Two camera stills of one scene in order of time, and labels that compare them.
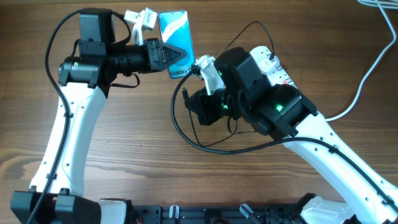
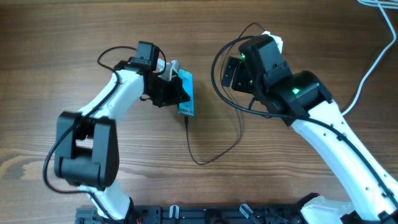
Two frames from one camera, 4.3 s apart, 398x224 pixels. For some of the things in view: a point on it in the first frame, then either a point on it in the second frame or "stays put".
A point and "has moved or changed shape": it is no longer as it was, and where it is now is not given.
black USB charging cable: (186, 98) -> (226, 43)
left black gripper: (155, 61) -> (176, 91)
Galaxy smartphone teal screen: (175, 30) has moved or changed shape
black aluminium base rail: (277, 213) stays put
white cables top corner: (380, 4) stays put
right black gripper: (204, 107) -> (239, 84)
